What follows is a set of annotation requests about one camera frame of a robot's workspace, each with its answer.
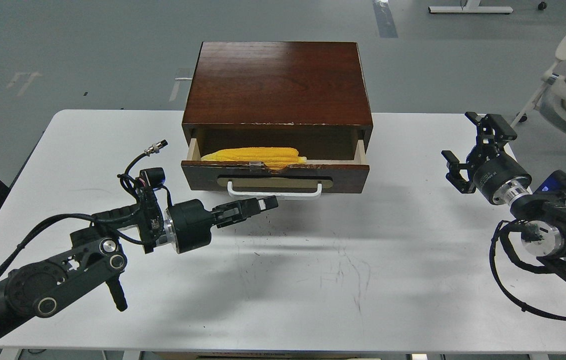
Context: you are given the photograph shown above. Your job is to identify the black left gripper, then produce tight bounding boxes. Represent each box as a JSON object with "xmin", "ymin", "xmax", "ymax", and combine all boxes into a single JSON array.
[{"xmin": 165, "ymin": 195, "xmax": 279, "ymax": 255}]

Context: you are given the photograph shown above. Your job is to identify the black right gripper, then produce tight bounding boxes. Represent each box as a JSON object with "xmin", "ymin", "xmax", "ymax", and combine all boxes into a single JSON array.
[{"xmin": 441, "ymin": 111, "xmax": 532, "ymax": 205}]

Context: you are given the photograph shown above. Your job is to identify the yellow toy corn cob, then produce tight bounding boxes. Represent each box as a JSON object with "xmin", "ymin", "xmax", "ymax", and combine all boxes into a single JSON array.
[{"xmin": 201, "ymin": 146, "xmax": 307, "ymax": 170}]

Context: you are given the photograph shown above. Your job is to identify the wooden drawer with white handle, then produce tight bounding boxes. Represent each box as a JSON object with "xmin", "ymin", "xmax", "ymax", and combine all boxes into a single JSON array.
[{"xmin": 181, "ymin": 138, "xmax": 370, "ymax": 200}]

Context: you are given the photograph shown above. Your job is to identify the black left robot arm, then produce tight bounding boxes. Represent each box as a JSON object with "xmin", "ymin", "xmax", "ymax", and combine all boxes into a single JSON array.
[{"xmin": 0, "ymin": 140, "xmax": 278, "ymax": 338}]

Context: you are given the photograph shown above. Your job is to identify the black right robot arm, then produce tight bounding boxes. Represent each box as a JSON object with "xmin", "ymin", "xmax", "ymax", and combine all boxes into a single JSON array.
[{"xmin": 441, "ymin": 111, "xmax": 566, "ymax": 322}]

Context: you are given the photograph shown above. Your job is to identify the dark wooden drawer cabinet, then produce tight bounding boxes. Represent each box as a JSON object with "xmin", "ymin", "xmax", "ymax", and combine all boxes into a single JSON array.
[{"xmin": 182, "ymin": 41, "xmax": 373, "ymax": 147}]

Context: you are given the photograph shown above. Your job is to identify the white table base far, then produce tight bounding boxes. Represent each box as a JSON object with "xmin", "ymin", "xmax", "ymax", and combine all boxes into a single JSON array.
[{"xmin": 428, "ymin": 0, "xmax": 514, "ymax": 15}]

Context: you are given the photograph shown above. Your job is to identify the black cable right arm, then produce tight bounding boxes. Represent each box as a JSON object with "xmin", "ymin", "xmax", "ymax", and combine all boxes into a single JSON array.
[{"xmin": 489, "ymin": 220, "xmax": 566, "ymax": 327}]

